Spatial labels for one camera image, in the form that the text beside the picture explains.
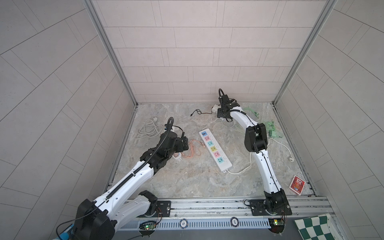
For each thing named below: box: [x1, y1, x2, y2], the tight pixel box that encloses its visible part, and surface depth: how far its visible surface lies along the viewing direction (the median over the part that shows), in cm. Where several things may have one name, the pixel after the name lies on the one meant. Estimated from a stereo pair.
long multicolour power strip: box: [199, 128, 233, 173], surface depth 91 cm
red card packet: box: [289, 175, 306, 196], surface depth 79 cm
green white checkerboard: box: [294, 213, 337, 240], surface depth 67 cm
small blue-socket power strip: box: [172, 152, 182, 161], surface depth 88 cm
